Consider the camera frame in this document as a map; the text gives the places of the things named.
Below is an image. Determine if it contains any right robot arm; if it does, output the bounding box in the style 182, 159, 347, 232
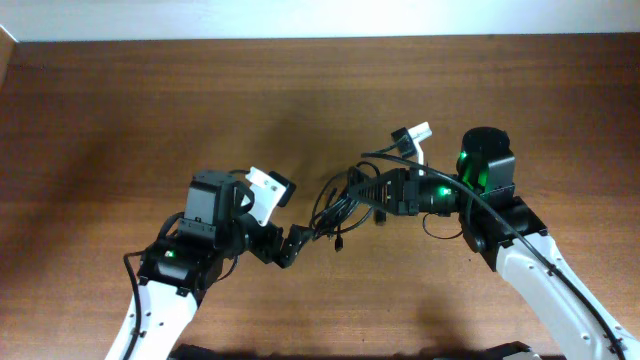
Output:
348, 123, 639, 359

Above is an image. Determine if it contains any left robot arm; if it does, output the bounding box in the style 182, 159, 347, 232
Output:
107, 167, 313, 359

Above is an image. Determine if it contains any right camera black cable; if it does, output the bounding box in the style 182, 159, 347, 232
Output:
360, 142, 631, 360

